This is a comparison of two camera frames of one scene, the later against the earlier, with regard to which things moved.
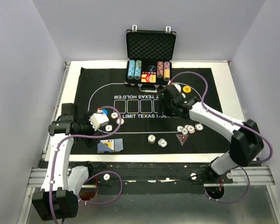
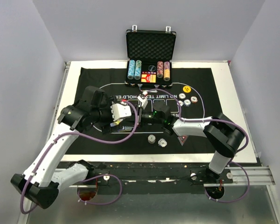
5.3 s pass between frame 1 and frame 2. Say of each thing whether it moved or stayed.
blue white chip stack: stayed
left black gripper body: moved
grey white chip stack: stayed
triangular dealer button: stayed
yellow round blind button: stayed
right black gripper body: moved
